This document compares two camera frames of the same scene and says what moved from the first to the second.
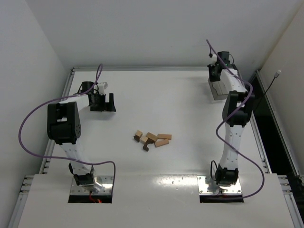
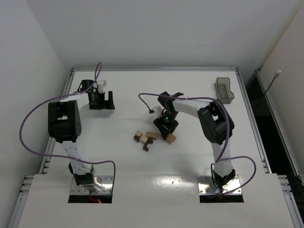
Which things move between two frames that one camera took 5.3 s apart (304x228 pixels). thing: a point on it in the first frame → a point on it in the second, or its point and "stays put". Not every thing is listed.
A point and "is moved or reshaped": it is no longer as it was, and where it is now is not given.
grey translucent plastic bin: (218, 90) is moved or reshaped
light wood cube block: (138, 133) stays put
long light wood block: (160, 142) → (171, 138)
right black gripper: (214, 74) → (166, 123)
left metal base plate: (103, 185) stays put
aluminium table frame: (158, 147) stays put
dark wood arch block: (148, 141) stays put
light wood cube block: (143, 139) stays put
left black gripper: (102, 106) stays put
